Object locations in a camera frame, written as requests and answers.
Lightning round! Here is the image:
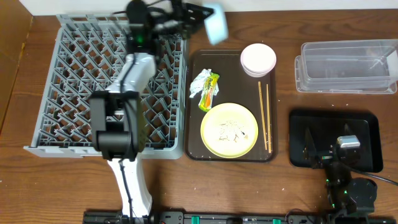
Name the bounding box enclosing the light blue bowl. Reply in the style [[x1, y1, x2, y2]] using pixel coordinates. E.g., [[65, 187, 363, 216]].
[[203, 2, 229, 45]]

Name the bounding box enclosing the patterned wooden chopstick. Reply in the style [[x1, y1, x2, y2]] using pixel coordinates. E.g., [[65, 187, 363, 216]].
[[257, 81, 268, 151]]

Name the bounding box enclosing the pink bowl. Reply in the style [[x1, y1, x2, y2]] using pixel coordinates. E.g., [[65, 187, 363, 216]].
[[240, 43, 277, 78]]

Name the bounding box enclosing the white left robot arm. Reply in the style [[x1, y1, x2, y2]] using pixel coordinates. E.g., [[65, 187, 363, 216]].
[[90, 1, 187, 223]]

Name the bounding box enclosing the black plastic tray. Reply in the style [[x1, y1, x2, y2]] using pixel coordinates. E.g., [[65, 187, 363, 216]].
[[289, 109, 384, 173]]

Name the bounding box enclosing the plain wooden chopstick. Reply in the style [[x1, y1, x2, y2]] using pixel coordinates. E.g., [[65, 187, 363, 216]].
[[266, 84, 272, 154]]

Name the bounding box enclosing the grey plastic dish rack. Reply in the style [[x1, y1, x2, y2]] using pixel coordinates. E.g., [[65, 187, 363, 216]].
[[27, 14, 188, 159]]

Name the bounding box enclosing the clear plastic container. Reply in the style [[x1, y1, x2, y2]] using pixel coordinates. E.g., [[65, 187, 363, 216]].
[[295, 39, 397, 95]]

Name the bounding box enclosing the crumpled white wrapper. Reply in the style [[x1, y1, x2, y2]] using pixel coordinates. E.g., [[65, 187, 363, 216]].
[[189, 69, 215, 98]]

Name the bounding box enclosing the yellow plate with crumbs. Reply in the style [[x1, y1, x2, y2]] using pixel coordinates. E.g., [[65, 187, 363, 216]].
[[200, 103, 259, 159]]

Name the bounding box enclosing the dark brown serving tray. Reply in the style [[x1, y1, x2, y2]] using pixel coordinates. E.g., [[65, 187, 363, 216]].
[[184, 50, 278, 162]]

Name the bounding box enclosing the green orange snack wrapper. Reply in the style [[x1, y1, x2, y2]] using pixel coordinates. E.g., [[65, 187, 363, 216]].
[[198, 72, 220, 112]]

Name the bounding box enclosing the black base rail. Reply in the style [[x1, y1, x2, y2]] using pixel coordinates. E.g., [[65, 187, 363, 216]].
[[82, 212, 397, 224]]

